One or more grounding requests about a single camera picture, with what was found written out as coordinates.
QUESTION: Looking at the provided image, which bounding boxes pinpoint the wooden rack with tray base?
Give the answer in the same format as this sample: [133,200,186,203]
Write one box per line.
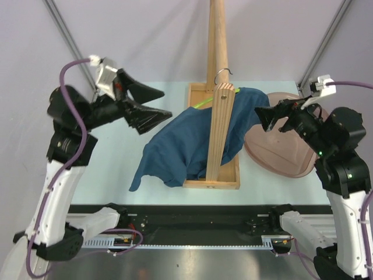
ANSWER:
[183,1,240,190]

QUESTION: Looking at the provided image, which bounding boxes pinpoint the dark blue t shirt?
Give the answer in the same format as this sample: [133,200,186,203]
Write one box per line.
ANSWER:
[129,87,270,192]

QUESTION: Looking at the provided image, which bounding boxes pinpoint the grey slotted cable duct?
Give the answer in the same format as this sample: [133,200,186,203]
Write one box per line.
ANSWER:
[80,234,292,251]

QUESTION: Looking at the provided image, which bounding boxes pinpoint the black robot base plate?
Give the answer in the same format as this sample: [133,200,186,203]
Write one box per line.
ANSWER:
[69,204,333,246]

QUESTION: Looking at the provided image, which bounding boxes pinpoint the left aluminium frame post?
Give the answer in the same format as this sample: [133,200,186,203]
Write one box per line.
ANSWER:
[42,0,96,92]

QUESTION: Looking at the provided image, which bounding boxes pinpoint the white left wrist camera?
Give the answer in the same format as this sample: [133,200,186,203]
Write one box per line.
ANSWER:
[89,55,118,100]

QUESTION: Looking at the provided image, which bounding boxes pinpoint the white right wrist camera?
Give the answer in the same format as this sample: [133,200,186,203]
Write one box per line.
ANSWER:
[301,75,336,110]

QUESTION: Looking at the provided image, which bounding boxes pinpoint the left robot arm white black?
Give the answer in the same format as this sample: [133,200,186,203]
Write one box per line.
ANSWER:
[13,69,171,261]

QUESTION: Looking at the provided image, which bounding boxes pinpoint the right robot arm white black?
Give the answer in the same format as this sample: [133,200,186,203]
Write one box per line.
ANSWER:
[255,99,372,279]

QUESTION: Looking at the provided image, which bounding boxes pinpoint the aluminium frame post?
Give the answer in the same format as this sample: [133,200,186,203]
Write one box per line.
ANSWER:
[42,0,96,92]
[297,0,354,91]

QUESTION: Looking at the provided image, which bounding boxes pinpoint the right aluminium frame post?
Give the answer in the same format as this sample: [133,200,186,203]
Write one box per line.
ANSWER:
[297,0,354,91]

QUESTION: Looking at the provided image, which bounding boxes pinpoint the pink translucent plastic bowl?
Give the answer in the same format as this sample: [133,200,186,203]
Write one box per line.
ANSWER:
[243,92,323,177]

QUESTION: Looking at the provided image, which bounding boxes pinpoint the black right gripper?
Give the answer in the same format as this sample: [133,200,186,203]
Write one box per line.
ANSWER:
[255,93,333,156]

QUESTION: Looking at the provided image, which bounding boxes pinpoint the green hanger with metal hook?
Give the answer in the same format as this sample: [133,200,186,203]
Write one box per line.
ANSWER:
[192,68,233,109]

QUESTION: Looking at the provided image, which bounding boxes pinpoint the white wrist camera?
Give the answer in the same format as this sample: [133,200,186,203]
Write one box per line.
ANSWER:
[89,55,118,100]
[301,75,336,110]

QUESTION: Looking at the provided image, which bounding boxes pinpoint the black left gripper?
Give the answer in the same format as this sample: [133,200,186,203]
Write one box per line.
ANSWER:
[78,68,173,134]

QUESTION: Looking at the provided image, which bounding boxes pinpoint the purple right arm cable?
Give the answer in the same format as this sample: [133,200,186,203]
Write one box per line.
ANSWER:
[326,80,373,280]

